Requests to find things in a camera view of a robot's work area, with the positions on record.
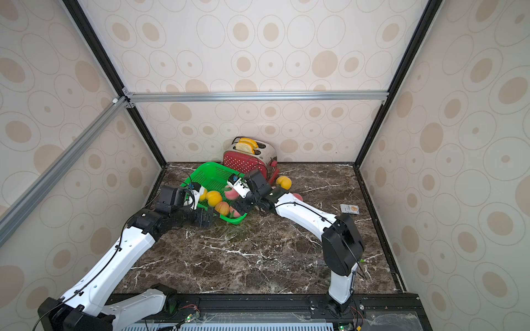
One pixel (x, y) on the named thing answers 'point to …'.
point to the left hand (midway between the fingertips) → (213, 211)
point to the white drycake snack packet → (349, 209)
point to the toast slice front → (247, 145)
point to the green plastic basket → (212, 176)
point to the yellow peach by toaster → (284, 182)
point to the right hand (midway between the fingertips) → (236, 201)
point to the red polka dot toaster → (247, 155)
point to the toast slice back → (244, 140)
